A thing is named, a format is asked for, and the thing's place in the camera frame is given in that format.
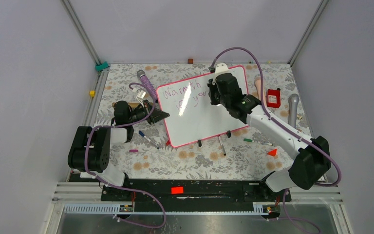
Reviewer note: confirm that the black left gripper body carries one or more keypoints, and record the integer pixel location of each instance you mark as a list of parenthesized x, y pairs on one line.
[(141, 112)]

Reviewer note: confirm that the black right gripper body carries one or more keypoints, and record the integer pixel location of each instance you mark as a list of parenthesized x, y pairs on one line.
[(216, 98)]

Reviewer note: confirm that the pink framed whiteboard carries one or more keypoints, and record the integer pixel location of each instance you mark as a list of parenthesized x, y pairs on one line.
[(191, 115)]

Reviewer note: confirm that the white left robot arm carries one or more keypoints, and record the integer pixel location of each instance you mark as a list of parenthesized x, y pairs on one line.
[(90, 149)]

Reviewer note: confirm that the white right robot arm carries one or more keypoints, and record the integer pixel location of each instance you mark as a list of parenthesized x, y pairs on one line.
[(310, 155)]

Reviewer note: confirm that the brown wooden toy microphone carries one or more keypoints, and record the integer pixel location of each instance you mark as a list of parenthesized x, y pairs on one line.
[(133, 105)]

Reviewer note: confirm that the blue capped marker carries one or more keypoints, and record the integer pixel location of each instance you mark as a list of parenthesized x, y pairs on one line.
[(149, 140)]

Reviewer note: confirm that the purple patterned toy microphone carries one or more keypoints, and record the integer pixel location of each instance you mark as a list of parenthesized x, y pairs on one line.
[(146, 82)]

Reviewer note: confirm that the yellow cube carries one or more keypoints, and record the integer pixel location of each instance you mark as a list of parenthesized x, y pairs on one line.
[(92, 93)]

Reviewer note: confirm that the red box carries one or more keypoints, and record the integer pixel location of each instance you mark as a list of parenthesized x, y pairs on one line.
[(273, 98)]

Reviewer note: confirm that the green capped marker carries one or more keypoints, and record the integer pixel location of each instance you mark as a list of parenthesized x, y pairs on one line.
[(258, 142)]

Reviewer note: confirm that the teal block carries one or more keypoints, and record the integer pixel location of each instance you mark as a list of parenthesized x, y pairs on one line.
[(101, 67)]

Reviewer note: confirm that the silver toy microphone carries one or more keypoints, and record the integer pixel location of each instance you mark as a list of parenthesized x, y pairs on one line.
[(293, 102)]

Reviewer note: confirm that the floral patterned table mat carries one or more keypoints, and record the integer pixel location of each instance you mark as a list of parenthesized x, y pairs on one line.
[(243, 160)]

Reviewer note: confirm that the red triangular block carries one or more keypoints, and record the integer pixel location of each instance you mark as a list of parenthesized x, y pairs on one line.
[(272, 153)]

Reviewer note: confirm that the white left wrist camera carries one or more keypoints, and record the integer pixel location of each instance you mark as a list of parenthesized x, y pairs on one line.
[(140, 95)]

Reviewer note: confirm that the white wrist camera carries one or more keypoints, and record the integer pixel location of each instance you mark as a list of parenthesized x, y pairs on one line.
[(218, 69), (140, 95)]

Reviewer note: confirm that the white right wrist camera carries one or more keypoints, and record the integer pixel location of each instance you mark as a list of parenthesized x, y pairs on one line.
[(218, 69)]

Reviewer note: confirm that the red label on rail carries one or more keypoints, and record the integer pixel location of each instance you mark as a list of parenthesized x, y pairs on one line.
[(177, 190)]

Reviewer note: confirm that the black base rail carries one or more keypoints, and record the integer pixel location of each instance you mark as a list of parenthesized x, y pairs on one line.
[(151, 195)]

